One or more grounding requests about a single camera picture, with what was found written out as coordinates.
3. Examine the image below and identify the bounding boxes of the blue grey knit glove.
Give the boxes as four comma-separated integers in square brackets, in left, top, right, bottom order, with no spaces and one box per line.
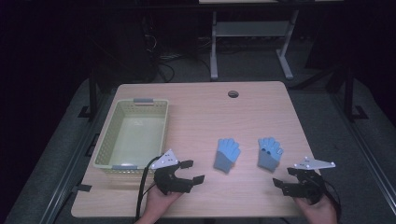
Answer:
[213,137,242,175]

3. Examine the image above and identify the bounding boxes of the black floor cables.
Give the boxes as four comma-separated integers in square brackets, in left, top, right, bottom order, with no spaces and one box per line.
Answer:
[141,32,213,83]

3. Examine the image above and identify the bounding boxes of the person's right hand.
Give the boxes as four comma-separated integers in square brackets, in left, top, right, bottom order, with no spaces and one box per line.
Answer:
[293,193,339,224]

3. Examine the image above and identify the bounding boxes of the blue grey glove white label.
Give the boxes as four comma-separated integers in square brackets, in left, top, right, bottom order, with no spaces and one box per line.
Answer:
[257,136,285,173]

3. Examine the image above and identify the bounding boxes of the cream plastic perforated basket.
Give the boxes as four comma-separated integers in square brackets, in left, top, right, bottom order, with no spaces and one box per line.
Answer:
[92,98,170,175]

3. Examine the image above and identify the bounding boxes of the aluminium frame rail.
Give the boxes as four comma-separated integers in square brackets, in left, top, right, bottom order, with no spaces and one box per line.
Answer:
[330,92,396,217]
[38,92,108,224]

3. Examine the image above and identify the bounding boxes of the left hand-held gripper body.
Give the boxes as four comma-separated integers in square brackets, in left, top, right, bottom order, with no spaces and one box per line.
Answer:
[150,148,194,196]

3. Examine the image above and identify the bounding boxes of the white metal table frame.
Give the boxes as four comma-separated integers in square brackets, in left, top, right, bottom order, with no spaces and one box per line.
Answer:
[198,0,344,81]

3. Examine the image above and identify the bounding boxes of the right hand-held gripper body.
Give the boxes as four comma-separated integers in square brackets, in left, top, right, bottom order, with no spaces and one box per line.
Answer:
[281,157,336,205]

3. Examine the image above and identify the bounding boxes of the person's left hand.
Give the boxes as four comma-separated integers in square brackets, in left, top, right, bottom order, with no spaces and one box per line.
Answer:
[136,186,185,224]

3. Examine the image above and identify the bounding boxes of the grey tape strip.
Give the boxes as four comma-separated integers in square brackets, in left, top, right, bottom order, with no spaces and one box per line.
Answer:
[71,183,93,193]

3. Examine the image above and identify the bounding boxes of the black metal stand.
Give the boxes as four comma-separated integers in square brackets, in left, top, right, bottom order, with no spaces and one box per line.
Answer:
[343,63,370,123]
[78,68,98,120]

